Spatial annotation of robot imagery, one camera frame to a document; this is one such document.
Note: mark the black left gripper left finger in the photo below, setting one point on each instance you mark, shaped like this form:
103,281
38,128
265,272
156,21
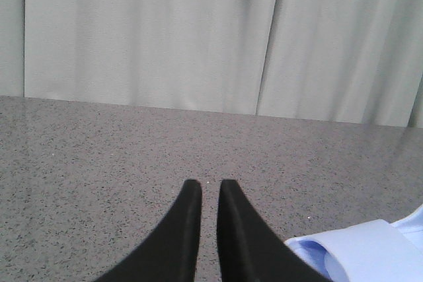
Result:
170,251

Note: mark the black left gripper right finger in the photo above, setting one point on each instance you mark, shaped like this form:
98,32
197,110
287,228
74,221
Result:
247,247

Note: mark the light blue slipper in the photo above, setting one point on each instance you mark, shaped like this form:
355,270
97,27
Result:
411,227
372,251

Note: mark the white curtain backdrop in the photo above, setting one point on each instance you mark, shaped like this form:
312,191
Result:
357,61

